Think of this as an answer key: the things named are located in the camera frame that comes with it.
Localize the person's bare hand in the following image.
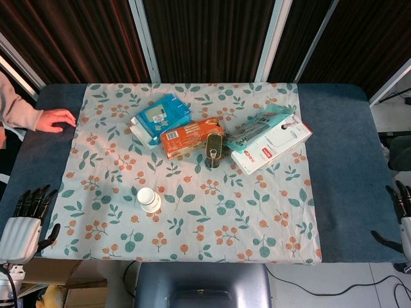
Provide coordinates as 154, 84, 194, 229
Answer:
33, 108, 78, 133

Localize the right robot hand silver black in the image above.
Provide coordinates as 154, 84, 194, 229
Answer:
371, 180, 411, 257

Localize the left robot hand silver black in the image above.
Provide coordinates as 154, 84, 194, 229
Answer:
0, 184, 61, 264

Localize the white paper cup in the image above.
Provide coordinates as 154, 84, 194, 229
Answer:
136, 187, 162, 213

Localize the person's forearm beige sleeve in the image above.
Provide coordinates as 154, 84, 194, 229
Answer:
0, 71, 44, 133

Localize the brown cardboard box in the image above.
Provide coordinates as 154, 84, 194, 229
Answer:
17, 258, 109, 308

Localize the yellow plush toy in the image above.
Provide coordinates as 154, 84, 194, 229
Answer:
35, 284, 66, 308

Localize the blue plastic packet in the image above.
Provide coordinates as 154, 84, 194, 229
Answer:
130, 92, 193, 150

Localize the orange cardboard box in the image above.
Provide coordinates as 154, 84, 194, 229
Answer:
159, 117, 226, 160

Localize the white red product box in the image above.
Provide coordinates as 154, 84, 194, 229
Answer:
230, 112, 313, 176

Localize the dark green tin can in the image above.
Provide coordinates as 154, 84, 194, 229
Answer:
204, 133, 224, 169

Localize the dark brown curtain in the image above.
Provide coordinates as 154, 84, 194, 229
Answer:
0, 0, 411, 97

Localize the floral print tablecloth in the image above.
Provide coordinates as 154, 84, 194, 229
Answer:
40, 81, 323, 266

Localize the teal plastic bag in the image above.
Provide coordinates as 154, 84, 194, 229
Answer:
224, 103, 297, 150

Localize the white partition frame post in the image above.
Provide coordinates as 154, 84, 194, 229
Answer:
368, 56, 411, 107
255, 0, 340, 83
0, 31, 46, 99
127, 0, 161, 83

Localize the black floor cable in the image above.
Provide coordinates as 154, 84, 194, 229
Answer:
265, 266, 411, 308

